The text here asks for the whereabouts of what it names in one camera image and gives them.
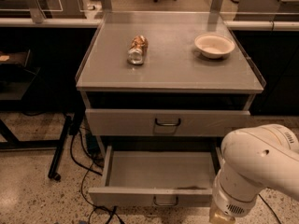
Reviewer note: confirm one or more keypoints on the grey top drawer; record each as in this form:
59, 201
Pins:
155, 122

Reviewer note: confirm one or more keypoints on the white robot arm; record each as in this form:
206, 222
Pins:
254, 159

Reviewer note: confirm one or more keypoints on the left metal post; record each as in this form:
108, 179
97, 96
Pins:
35, 10

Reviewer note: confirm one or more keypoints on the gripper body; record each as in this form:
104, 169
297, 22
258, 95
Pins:
234, 203

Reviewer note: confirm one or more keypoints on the grey drawer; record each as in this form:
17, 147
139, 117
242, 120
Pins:
157, 178
155, 122

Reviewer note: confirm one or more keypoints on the white paper bowl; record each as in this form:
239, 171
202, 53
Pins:
213, 46

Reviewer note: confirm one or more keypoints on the black side table frame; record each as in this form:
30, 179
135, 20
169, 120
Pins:
17, 77

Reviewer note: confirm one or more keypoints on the grey drawer cabinet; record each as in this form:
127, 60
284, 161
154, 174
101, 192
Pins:
174, 75

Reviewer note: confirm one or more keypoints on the white horizontal rail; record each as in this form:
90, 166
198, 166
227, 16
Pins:
289, 26

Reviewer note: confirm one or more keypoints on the crushed orange soda can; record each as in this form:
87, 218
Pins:
137, 51

